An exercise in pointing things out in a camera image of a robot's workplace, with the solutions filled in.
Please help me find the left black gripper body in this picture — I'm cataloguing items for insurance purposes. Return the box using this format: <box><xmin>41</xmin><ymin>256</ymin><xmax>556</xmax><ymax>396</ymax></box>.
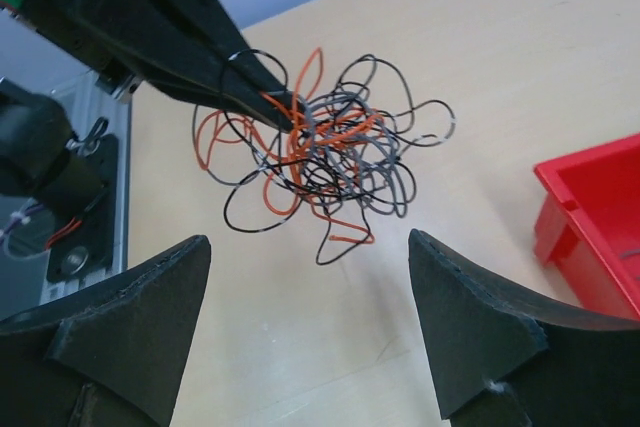
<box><xmin>0</xmin><ymin>0</ymin><xmax>151</xmax><ymax>98</ymax></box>

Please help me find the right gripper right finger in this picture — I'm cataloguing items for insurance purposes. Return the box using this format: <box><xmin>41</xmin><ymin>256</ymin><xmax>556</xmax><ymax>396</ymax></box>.
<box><xmin>408</xmin><ymin>229</ymin><xmax>639</xmax><ymax>426</ymax></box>

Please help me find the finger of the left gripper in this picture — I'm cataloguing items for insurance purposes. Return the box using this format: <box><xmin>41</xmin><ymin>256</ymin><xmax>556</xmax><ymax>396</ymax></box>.
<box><xmin>96</xmin><ymin>0</ymin><xmax>292</xmax><ymax>131</ymax></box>

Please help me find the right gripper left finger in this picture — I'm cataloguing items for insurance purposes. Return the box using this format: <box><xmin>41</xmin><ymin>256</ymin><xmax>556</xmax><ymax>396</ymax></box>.
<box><xmin>1</xmin><ymin>235</ymin><xmax>211</xmax><ymax>426</ymax></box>

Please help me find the red plastic bin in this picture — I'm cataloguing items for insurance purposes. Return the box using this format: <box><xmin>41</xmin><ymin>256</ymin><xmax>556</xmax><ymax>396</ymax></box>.
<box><xmin>533</xmin><ymin>134</ymin><xmax>639</xmax><ymax>320</ymax></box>

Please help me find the wire bundle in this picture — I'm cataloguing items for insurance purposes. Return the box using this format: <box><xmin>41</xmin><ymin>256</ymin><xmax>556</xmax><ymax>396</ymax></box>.
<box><xmin>192</xmin><ymin>46</ymin><xmax>459</xmax><ymax>268</ymax></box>

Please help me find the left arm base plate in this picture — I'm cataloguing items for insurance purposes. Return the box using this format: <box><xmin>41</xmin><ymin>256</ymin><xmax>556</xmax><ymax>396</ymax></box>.
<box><xmin>45</xmin><ymin>116</ymin><xmax>129</xmax><ymax>284</ymax></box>

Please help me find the aluminium front rail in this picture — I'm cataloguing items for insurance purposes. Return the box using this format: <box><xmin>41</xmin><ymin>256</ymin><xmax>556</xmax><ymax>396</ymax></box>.
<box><xmin>1</xmin><ymin>73</ymin><xmax>131</xmax><ymax>318</ymax></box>

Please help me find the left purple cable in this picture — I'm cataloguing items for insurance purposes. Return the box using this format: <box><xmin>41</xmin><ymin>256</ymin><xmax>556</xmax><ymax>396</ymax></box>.
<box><xmin>0</xmin><ymin>206</ymin><xmax>49</xmax><ymax>258</ymax></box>

